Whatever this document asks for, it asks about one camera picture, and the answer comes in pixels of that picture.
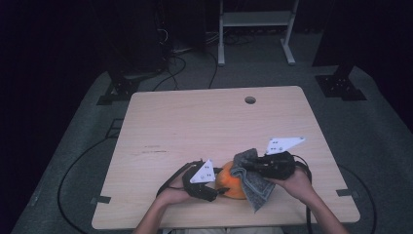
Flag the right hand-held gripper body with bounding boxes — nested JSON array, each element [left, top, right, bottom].
[[257, 136, 314, 181]]

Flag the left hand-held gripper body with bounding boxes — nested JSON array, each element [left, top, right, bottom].
[[181, 158, 219, 203]]

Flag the orange plush toy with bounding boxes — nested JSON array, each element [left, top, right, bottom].
[[214, 160, 248, 201]]

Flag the grey cloth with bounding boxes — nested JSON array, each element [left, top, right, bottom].
[[229, 147, 277, 214]]

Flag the person's left hand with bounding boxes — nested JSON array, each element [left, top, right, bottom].
[[155, 176, 197, 208]]

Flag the person's right hand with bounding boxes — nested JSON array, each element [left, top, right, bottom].
[[264, 167, 319, 205]]

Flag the person's light pants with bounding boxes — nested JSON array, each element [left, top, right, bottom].
[[162, 226, 284, 234]]

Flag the dark tape strip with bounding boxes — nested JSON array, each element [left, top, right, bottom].
[[90, 195, 112, 205], [335, 188, 360, 200]]

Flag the black stand base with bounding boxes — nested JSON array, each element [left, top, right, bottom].
[[95, 76, 141, 106], [315, 64, 368, 102]]

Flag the dark equipment tower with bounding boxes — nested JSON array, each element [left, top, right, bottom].
[[108, 0, 171, 74]]

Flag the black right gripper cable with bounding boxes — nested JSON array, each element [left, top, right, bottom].
[[291, 153, 314, 234]]

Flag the black floor cable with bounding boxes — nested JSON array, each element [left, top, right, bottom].
[[337, 164, 378, 234], [206, 51, 219, 90], [56, 136, 113, 234], [151, 56, 188, 93]]

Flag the white metal stand frame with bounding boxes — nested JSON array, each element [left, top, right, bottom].
[[217, 0, 300, 67]]

